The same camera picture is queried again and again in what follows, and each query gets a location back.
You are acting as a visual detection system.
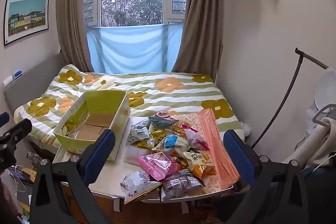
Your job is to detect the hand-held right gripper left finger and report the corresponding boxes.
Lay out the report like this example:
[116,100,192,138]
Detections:
[30,130,116,224]

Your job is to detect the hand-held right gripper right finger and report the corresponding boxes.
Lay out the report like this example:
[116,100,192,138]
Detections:
[223,130,309,224]

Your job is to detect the plain white soft packet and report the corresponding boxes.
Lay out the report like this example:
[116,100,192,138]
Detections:
[123,145,147,165]

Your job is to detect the green cardboard box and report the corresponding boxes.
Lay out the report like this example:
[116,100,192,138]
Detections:
[52,90,131,162]

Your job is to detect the pile of snack packets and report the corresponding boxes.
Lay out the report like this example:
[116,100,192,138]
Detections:
[120,111,218,205]

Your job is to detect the white blue breadstick packet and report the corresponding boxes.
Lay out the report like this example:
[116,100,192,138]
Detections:
[153,134,191,154]

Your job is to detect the white low table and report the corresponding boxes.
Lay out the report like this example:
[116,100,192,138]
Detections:
[52,115,242,214]

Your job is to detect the clear plastic bottle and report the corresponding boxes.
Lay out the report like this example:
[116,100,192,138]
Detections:
[26,151,41,165]

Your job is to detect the small white crumpled cloth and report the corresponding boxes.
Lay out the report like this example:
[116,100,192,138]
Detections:
[240,122,253,136]

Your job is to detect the pink patterned zip bag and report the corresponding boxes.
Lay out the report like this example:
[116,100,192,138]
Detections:
[178,108,240,190]

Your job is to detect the grey bed headboard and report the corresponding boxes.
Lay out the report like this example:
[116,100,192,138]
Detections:
[3,53,65,115]

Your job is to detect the floral striped quilt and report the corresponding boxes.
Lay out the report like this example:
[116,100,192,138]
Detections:
[13,64,248,151]

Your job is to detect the white clothes hanger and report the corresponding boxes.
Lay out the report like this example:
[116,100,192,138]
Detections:
[312,105,336,126]

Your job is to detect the black curved rack pole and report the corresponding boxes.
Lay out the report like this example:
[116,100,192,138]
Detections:
[251,48,330,148]

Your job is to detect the framed houses picture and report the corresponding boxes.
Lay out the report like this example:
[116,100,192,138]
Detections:
[3,0,50,46]

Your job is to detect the white hanging clothes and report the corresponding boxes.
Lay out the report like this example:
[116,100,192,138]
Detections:
[280,68,336,169]

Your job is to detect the light blue cloth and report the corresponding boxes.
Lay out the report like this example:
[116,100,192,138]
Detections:
[86,23,183,74]

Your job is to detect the brown curtain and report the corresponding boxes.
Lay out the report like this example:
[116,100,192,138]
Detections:
[56,0,92,73]
[172,0,224,83]

